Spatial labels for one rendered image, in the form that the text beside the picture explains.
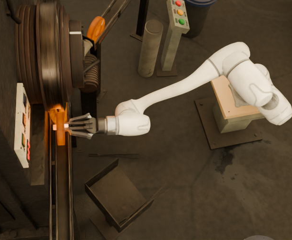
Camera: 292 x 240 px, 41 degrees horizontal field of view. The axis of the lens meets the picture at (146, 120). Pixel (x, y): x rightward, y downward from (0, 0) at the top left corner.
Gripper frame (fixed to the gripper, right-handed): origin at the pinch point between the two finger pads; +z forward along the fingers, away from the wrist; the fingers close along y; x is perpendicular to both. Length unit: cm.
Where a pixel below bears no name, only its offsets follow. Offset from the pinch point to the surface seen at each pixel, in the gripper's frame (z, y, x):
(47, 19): 3, 20, 49
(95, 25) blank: -20, 64, -6
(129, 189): -32.0, -24.6, -22.7
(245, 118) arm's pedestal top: -114, 22, -43
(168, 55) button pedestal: -76, 82, -60
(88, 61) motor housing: -16, 57, -31
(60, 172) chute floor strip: 1.2, -14.7, -20.5
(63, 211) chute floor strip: 0.0, -33.3, -21.8
